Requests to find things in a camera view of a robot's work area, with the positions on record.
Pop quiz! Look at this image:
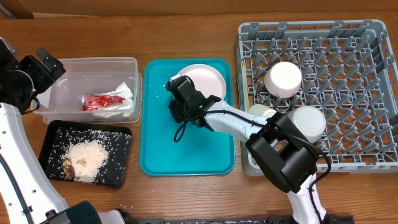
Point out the large pink plate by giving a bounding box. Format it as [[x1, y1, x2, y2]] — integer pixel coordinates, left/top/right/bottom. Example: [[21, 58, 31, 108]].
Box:
[[178, 64, 227, 100]]

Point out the red snack wrapper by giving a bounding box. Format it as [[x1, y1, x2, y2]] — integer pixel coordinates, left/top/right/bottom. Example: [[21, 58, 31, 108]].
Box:
[[82, 95, 125, 111]]

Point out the white napkin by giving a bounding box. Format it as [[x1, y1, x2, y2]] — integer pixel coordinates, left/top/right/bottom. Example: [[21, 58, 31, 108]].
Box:
[[93, 82, 135, 118]]

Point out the pale green cup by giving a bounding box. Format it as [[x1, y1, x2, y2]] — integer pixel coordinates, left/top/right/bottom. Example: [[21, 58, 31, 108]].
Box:
[[248, 104, 276, 118]]

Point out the small grey bowl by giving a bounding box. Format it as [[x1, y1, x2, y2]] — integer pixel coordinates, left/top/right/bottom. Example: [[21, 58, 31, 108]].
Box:
[[288, 106, 326, 143]]

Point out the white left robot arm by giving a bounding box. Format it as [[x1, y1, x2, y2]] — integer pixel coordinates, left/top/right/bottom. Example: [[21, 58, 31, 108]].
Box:
[[1, 39, 101, 223]]

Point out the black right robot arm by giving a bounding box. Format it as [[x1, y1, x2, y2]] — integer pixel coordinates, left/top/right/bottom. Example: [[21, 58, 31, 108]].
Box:
[[165, 75, 329, 223]]

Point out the grey dishwasher rack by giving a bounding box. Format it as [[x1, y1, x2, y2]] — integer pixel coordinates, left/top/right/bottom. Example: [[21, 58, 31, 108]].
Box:
[[236, 20, 397, 174]]

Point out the clear plastic bin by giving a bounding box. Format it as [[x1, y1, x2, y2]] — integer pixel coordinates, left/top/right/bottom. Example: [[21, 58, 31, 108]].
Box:
[[34, 57, 142, 124]]

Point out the teal plastic tray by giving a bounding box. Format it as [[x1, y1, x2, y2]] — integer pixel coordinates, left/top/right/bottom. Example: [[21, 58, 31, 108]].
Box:
[[139, 58, 236, 176]]

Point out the wooden chopstick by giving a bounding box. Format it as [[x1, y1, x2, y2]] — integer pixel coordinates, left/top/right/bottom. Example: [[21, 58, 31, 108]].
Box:
[[242, 59, 249, 111]]

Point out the white rice pile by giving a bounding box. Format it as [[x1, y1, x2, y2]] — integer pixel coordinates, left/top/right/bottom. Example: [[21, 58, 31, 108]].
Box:
[[62, 140, 109, 182]]

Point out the black tray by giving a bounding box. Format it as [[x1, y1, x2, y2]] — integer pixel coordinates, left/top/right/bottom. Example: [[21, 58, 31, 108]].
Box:
[[39, 120, 132, 187]]

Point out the brown food scrap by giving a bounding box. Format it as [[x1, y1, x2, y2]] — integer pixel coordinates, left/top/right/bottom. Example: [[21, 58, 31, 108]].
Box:
[[62, 158, 75, 181]]

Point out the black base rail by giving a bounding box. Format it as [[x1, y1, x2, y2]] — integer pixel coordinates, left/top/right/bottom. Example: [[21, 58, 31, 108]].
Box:
[[134, 215, 355, 224]]

